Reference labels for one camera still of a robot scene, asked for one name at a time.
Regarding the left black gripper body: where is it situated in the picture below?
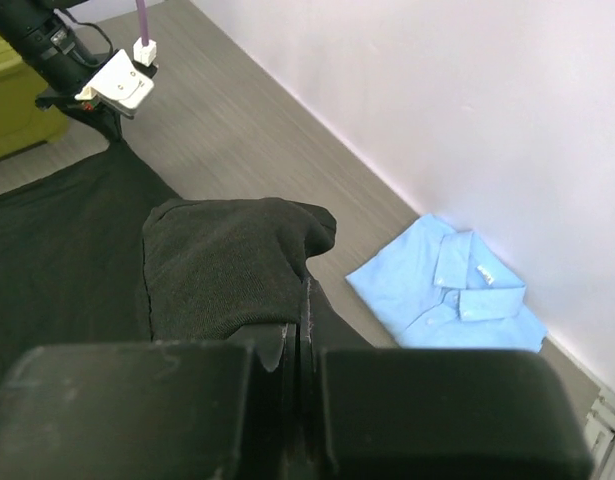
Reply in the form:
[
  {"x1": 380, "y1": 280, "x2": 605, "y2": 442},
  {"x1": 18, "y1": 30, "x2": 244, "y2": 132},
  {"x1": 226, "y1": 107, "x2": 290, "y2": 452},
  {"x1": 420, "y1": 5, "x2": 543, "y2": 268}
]
[{"x1": 35, "y1": 87, "x2": 124, "y2": 143}]

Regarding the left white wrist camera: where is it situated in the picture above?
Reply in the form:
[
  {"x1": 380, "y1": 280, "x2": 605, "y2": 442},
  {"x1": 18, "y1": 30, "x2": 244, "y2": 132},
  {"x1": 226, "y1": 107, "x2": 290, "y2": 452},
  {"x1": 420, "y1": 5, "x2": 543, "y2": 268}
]
[{"x1": 74, "y1": 49, "x2": 154, "y2": 118}]

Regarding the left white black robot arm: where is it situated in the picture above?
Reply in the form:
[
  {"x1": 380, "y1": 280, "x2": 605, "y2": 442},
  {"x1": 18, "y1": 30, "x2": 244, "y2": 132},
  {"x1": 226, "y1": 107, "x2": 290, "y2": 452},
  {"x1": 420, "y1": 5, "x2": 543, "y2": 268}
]
[{"x1": 0, "y1": 0, "x2": 123, "y2": 143}]

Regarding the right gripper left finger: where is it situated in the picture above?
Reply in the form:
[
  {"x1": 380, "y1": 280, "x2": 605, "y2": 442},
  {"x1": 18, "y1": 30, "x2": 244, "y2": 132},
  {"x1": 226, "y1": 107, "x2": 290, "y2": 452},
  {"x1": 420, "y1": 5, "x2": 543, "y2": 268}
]
[{"x1": 0, "y1": 325, "x2": 287, "y2": 479}]

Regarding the black long sleeve shirt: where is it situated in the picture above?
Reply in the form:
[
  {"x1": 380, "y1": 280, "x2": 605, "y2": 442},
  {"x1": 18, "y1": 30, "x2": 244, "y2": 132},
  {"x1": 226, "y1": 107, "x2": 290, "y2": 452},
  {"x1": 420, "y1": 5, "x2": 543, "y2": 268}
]
[{"x1": 0, "y1": 143, "x2": 365, "y2": 383}]

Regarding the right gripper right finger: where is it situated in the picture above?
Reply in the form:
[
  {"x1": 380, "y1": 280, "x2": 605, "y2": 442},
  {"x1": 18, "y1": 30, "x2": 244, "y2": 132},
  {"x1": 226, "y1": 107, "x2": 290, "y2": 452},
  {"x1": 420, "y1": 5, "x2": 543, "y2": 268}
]
[{"x1": 299, "y1": 279, "x2": 594, "y2": 479}]

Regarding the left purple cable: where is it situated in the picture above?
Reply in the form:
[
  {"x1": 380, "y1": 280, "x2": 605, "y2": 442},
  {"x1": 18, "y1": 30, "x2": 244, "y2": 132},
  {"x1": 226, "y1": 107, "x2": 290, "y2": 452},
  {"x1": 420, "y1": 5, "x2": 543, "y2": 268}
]
[{"x1": 134, "y1": 0, "x2": 161, "y2": 66}]

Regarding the folded light blue shirt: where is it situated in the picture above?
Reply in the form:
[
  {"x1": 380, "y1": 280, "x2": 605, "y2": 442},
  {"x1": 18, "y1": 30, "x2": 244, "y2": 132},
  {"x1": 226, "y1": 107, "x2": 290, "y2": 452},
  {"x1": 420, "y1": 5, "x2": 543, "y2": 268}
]
[{"x1": 346, "y1": 214, "x2": 547, "y2": 352}]

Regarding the olive green plastic basket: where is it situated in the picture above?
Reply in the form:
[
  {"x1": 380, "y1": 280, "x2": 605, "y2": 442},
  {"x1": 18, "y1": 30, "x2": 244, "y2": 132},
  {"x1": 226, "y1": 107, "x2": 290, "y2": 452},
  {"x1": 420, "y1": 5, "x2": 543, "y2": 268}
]
[{"x1": 0, "y1": 37, "x2": 69, "y2": 159}]

